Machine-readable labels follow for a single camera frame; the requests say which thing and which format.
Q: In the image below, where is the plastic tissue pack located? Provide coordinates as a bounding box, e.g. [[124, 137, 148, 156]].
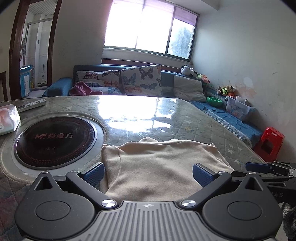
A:
[[0, 105, 22, 136]]

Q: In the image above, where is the pink cloth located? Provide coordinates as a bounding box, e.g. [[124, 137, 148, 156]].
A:
[[69, 81, 102, 96]]

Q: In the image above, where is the cream sweatshirt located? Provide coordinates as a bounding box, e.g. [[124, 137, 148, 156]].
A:
[[100, 137, 235, 202]]

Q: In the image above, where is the person's right hand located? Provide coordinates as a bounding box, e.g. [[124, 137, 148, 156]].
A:
[[280, 203, 296, 234]]

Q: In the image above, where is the grey pillow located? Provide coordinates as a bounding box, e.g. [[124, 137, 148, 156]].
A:
[[173, 75, 207, 102]]

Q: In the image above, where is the hanging towel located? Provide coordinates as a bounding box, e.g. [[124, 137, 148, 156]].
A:
[[21, 37, 27, 66]]

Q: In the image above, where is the wide butterfly print pillow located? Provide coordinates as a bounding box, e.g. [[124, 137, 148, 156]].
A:
[[74, 70, 123, 95]]

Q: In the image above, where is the green bowl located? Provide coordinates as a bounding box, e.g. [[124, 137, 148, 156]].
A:
[[206, 96, 223, 107]]

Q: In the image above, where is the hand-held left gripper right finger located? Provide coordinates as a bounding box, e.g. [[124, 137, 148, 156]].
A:
[[179, 162, 270, 210]]

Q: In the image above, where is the blue sofa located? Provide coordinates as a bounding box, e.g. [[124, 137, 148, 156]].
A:
[[42, 64, 264, 149]]

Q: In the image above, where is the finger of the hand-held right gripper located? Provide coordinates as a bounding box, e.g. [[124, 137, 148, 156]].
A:
[[245, 161, 296, 177], [263, 176, 296, 186]]

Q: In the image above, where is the brown and green plush toy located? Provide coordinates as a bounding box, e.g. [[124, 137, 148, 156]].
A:
[[217, 85, 236, 97]]

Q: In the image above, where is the blue cabinet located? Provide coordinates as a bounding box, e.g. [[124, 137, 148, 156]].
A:
[[20, 65, 33, 98]]

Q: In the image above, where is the white remote control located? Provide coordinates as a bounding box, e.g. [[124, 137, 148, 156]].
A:
[[17, 98, 47, 113]]

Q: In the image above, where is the square butterfly print pillow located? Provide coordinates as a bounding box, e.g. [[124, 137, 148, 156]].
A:
[[120, 65, 163, 96]]

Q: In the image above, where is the dark wooden door frame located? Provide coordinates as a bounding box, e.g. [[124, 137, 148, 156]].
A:
[[9, 0, 63, 101]]

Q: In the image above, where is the red plastic stool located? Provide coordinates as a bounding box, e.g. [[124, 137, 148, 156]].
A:
[[253, 127, 285, 163]]

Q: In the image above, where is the window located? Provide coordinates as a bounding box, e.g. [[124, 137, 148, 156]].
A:
[[103, 0, 199, 63]]

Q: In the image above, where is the panda plush toy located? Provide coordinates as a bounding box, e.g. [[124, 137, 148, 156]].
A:
[[181, 65, 198, 77]]

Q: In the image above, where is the round black induction cooktop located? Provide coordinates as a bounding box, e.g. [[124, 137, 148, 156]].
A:
[[13, 116, 107, 173]]

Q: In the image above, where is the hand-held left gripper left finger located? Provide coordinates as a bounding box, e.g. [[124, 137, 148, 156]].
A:
[[28, 162, 117, 210]]

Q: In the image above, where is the clear plastic storage box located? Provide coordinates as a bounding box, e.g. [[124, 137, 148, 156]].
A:
[[225, 95, 255, 122]]

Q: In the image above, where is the dark wooden chair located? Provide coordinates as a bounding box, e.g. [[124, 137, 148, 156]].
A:
[[0, 71, 7, 102]]

